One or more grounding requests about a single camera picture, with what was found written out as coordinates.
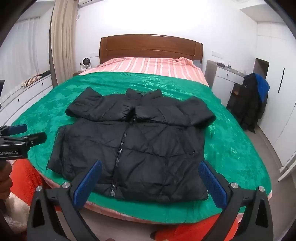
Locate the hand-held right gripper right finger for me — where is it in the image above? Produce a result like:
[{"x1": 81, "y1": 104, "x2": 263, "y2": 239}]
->
[{"x1": 198, "y1": 161, "x2": 274, "y2": 241}]

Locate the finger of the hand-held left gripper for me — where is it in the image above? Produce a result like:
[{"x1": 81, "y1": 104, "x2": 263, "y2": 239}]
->
[
  {"x1": 0, "y1": 124, "x2": 28, "y2": 137},
  {"x1": 0, "y1": 132, "x2": 47, "y2": 149}
]

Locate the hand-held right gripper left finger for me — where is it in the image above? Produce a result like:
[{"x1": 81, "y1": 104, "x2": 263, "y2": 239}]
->
[{"x1": 27, "y1": 159, "x2": 102, "y2": 241}]

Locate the black puffer jacket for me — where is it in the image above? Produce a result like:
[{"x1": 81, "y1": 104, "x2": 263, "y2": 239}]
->
[{"x1": 47, "y1": 88, "x2": 216, "y2": 204}]

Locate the person's left hand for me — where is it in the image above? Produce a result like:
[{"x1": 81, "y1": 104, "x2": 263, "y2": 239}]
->
[{"x1": 0, "y1": 162, "x2": 13, "y2": 202}]

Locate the white drawer cabinet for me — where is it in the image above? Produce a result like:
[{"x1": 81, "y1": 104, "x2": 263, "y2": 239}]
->
[{"x1": 0, "y1": 75, "x2": 55, "y2": 126}]

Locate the green floral blanket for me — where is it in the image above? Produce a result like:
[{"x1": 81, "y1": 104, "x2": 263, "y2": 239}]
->
[{"x1": 10, "y1": 71, "x2": 272, "y2": 224}]

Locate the striped cushion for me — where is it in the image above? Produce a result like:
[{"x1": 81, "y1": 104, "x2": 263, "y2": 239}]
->
[{"x1": 21, "y1": 75, "x2": 42, "y2": 87}]

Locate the white fuzzy cloth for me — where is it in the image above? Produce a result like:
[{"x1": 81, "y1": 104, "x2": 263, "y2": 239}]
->
[{"x1": 5, "y1": 195, "x2": 30, "y2": 234}]

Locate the white sheer curtain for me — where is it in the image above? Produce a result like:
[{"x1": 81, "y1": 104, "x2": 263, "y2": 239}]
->
[{"x1": 0, "y1": 16, "x2": 50, "y2": 79}]

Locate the black coat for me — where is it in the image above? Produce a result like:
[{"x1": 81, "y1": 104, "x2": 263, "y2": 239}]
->
[{"x1": 227, "y1": 74, "x2": 264, "y2": 133}]

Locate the small white fan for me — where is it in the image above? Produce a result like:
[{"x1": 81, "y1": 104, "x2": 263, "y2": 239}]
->
[{"x1": 79, "y1": 58, "x2": 91, "y2": 70}]

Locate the beige curtain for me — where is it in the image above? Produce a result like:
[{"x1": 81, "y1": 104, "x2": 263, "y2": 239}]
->
[{"x1": 48, "y1": 0, "x2": 80, "y2": 86}]

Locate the white wardrobe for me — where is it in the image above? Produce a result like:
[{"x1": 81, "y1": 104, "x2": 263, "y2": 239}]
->
[{"x1": 254, "y1": 5, "x2": 296, "y2": 182}]

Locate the white desk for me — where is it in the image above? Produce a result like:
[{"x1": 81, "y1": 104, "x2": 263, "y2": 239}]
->
[{"x1": 205, "y1": 59, "x2": 245, "y2": 107}]

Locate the blue garment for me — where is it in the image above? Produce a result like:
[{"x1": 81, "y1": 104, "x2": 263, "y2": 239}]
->
[{"x1": 253, "y1": 73, "x2": 270, "y2": 102}]

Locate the pink striped bedsheet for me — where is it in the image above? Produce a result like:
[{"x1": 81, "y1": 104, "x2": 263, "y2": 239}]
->
[{"x1": 76, "y1": 57, "x2": 210, "y2": 87}]

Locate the wooden headboard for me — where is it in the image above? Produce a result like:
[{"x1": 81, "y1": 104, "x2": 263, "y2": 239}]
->
[{"x1": 99, "y1": 34, "x2": 204, "y2": 70}]

